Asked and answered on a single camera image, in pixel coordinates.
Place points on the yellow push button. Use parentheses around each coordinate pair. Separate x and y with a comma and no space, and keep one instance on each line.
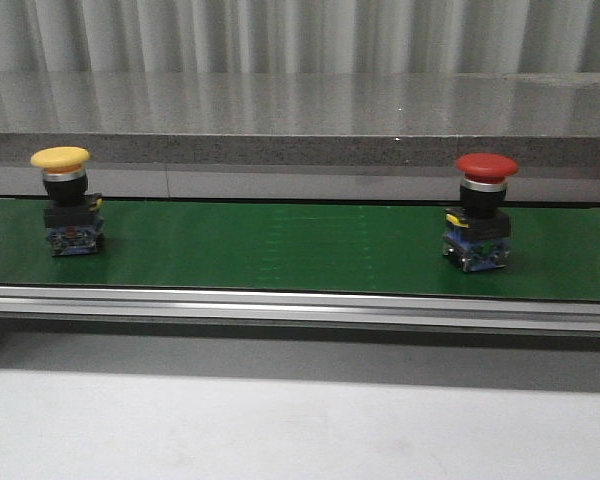
(72,218)

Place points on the red push button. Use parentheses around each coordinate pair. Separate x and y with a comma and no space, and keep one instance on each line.
(477,233)

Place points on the white curtain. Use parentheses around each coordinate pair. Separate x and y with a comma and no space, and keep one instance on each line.
(339,37)

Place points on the grey granite counter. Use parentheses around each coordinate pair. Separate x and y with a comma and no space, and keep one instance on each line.
(304,136)

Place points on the green conveyor belt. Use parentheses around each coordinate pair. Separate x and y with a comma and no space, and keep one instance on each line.
(302,265)

